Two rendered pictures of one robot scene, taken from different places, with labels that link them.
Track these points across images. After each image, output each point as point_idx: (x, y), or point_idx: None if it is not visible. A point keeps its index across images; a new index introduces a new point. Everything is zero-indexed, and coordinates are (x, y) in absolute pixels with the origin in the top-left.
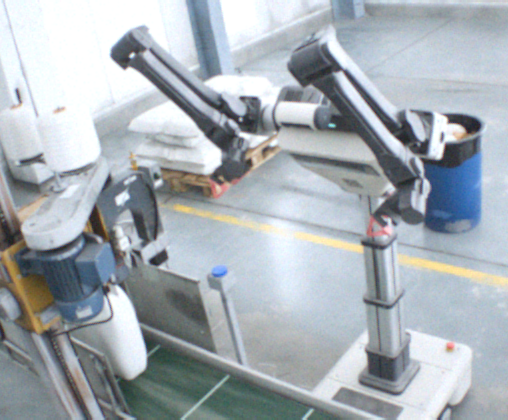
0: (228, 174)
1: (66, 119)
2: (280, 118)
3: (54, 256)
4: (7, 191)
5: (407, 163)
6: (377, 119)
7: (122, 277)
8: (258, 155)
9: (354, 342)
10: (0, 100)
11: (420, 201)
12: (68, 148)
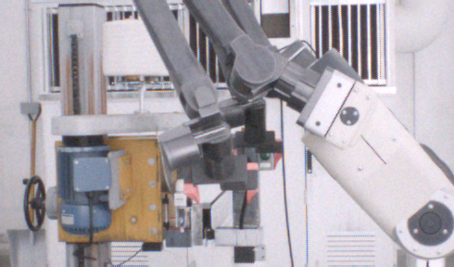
0: (241, 140)
1: (113, 22)
2: None
3: (60, 146)
4: (94, 93)
5: (184, 87)
6: (172, 24)
7: (178, 243)
8: None
9: None
10: None
11: (180, 140)
12: (109, 52)
